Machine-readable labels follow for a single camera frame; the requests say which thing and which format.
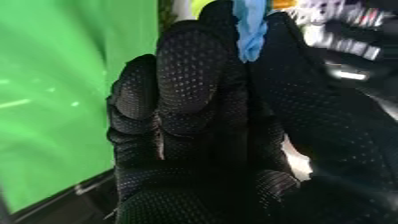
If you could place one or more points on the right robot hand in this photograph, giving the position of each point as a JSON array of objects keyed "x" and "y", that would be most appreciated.
[{"x": 201, "y": 140}]

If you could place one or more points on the blue flower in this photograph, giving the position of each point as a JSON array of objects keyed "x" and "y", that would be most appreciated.
[{"x": 251, "y": 33}]

